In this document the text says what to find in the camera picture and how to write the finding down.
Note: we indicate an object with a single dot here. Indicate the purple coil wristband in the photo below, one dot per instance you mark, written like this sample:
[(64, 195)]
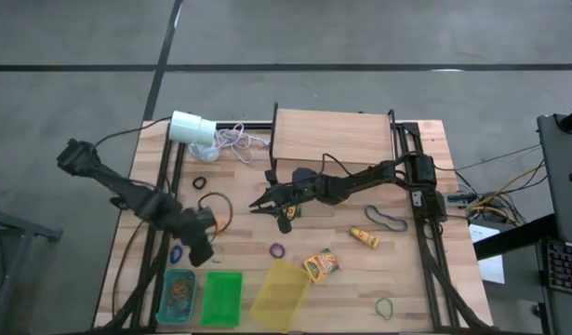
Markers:
[(271, 251)]

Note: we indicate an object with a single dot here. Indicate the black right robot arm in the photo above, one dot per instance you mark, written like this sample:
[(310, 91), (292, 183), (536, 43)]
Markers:
[(374, 174)]

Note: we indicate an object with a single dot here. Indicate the teal plastic bin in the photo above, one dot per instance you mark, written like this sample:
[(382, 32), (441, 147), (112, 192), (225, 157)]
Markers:
[(174, 318)]

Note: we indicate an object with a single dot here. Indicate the yellow glue stick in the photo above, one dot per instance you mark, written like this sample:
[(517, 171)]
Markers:
[(363, 237)]

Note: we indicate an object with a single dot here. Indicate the dark grey computer panel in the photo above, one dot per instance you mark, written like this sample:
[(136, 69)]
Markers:
[(562, 177)]

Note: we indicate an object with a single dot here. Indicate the blue coil wristband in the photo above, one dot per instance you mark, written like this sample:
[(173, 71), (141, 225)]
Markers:
[(171, 255)]

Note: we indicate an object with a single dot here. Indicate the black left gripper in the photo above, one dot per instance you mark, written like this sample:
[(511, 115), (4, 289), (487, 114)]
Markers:
[(197, 232)]

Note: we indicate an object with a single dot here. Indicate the black aluminium table frame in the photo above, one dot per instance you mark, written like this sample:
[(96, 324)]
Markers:
[(262, 125)]

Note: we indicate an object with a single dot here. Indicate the white desk lamp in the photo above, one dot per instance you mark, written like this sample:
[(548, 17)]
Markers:
[(190, 128)]

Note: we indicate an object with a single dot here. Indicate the backlit computer keyboard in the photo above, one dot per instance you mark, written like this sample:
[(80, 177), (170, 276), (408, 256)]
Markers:
[(567, 267)]

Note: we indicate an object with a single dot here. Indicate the grey metal cart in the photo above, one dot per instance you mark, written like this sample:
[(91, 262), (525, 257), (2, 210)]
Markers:
[(16, 228)]

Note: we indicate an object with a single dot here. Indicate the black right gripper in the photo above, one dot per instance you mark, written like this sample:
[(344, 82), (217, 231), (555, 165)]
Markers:
[(301, 186)]

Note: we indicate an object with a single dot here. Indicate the yellow translucent plastic bin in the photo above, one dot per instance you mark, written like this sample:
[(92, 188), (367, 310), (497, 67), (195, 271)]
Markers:
[(278, 298)]

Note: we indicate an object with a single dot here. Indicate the white paper sheet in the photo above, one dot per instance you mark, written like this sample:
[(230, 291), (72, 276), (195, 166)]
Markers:
[(492, 272)]

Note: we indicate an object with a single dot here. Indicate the Crayola crayon box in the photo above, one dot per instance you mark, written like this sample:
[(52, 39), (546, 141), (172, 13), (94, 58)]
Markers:
[(295, 214), (320, 266)]

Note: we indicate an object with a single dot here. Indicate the black desk bar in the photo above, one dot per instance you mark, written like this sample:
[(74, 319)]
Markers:
[(513, 237)]

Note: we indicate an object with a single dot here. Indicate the wooden shelf riser black legs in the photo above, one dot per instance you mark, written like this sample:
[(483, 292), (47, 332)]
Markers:
[(332, 137)]

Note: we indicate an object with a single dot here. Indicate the black coil wristband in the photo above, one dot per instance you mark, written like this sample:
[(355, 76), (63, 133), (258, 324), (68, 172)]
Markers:
[(194, 182)]

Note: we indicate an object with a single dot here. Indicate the large orange rubber band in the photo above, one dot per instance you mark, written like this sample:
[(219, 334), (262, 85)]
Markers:
[(176, 290)]

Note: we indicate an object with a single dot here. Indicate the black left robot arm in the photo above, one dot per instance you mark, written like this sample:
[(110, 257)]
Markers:
[(127, 191)]

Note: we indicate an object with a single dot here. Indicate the black pole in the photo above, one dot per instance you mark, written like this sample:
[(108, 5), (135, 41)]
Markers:
[(571, 122)]

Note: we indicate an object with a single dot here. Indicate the green plastic basket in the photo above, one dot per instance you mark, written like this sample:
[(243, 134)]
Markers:
[(222, 300)]

